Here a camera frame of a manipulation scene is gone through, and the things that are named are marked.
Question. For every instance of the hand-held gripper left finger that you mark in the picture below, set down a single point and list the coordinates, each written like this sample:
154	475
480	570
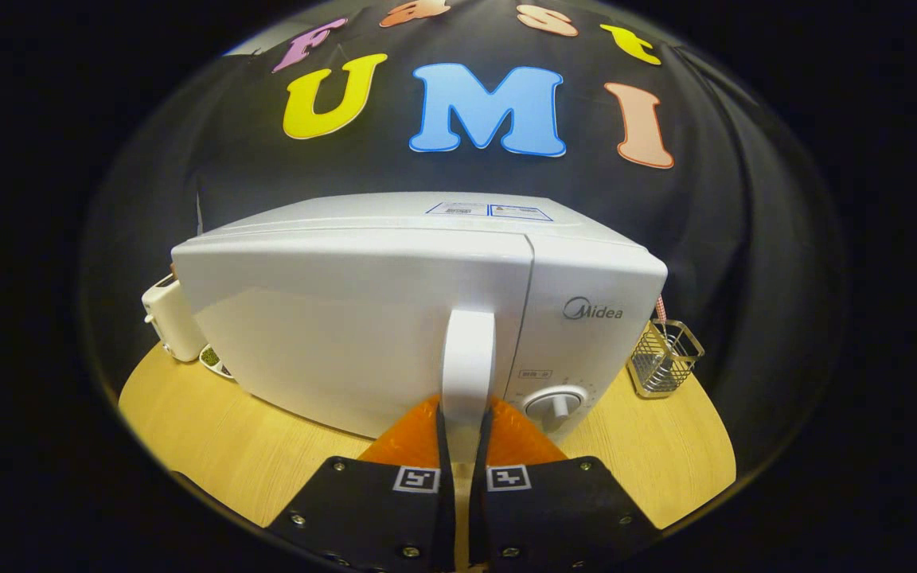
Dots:
444	493

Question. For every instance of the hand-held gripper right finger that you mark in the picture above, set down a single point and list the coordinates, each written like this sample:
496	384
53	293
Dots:
479	493

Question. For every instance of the white microwave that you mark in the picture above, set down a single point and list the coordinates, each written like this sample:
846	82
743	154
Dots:
347	318

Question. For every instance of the red striped straw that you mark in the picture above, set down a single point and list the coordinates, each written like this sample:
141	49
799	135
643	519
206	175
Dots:
661	309

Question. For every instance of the white divided bean dish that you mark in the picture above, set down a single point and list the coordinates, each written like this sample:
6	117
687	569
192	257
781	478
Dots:
215	362

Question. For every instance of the white toaster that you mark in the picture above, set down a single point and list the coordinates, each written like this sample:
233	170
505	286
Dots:
172	318

